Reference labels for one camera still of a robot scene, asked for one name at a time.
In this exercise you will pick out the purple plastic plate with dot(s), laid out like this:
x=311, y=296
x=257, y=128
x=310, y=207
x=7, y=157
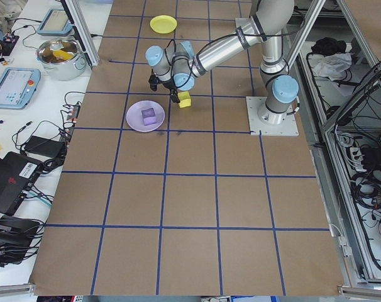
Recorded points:
x=135, y=121

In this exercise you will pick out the metal corner bracket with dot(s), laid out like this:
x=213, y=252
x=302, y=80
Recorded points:
x=11, y=289
x=363, y=290

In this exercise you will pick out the black crumpled cloth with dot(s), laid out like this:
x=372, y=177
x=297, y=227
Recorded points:
x=329, y=45

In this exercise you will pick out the usb hub with red plugs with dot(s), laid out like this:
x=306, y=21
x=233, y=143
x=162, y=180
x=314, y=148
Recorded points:
x=73, y=113

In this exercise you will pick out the black laptop with sticker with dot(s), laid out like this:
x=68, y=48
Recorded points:
x=8, y=185

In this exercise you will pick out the steel pot with lid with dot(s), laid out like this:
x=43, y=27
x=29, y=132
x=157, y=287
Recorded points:
x=64, y=70

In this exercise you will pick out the white power strip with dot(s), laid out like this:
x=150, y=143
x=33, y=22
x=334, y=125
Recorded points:
x=355, y=154

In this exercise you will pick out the aluminium gantry post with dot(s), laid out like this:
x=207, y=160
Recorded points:
x=304, y=31
x=82, y=34

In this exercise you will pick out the purple foam block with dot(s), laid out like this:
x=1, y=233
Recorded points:
x=148, y=116

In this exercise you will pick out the white crumpled cloth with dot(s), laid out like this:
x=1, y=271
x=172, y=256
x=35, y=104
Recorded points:
x=330, y=67

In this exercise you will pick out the black electronic device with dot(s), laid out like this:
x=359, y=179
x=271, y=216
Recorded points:
x=11, y=226

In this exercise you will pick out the V-shaped metal bar frame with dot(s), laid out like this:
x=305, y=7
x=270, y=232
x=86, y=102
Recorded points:
x=329, y=126

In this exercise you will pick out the white square base plate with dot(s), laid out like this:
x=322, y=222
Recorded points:
x=256, y=122

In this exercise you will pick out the yellow plastic plate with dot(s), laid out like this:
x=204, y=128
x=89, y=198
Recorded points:
x=163, y=24

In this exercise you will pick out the yellow foam block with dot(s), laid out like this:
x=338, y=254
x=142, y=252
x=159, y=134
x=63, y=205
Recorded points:
x=185, y=102

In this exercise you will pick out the light blue teach pendant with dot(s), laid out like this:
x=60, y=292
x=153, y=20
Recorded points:
x=11, y=88
x=53, y=20

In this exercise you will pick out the black power adapter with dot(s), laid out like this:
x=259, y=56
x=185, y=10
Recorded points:
x=44, y=146

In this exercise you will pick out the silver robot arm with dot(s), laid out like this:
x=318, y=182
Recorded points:
x=225, y=47

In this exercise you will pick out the small electronics board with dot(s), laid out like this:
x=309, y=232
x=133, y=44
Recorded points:
x=10, y=39

